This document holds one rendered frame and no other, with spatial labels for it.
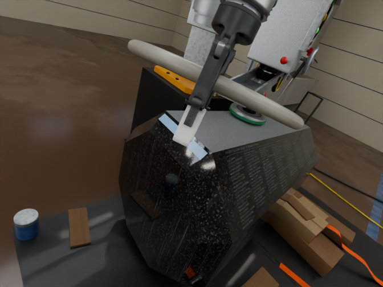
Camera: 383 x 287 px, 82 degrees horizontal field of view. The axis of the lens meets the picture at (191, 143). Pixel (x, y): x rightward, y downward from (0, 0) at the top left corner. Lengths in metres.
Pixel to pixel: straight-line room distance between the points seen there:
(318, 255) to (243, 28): 1.68
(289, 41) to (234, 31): 0.79
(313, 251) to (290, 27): 1.42
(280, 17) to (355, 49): 4.85
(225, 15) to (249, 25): 0.04
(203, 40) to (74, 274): 1.61
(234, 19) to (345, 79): 5.60
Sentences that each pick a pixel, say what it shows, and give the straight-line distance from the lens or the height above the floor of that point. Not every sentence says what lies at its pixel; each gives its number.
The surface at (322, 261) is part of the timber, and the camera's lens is 1.89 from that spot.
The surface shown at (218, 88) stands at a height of 1.13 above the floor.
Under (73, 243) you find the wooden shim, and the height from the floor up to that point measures 0.03.
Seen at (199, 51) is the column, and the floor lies 1.00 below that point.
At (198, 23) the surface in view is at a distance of 1.73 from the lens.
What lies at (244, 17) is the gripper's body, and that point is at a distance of 0.38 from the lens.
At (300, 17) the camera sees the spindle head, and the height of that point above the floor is 1.34.
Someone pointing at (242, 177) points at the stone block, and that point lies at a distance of 0.94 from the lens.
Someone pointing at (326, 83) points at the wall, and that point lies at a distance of 6.00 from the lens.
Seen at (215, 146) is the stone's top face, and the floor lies 0.82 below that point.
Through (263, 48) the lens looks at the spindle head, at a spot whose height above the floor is 1.18.
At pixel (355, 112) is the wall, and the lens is 5.91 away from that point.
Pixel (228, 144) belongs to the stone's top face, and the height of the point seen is 0.82.
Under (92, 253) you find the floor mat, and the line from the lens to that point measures 1.42.
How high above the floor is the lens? 1.23
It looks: 29 degrees down
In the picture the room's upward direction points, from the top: 20 degrees clockwise
